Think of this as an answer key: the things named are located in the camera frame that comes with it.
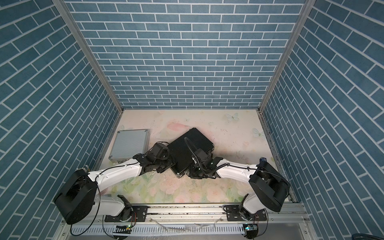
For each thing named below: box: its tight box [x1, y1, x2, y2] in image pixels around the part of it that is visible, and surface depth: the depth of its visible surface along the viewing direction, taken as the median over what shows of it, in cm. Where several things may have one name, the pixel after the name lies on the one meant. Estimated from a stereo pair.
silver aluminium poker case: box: [108, 129, 150, 163], surface depth 97 cm
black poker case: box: [168, 127, 215, 178], surface depth 88 cm
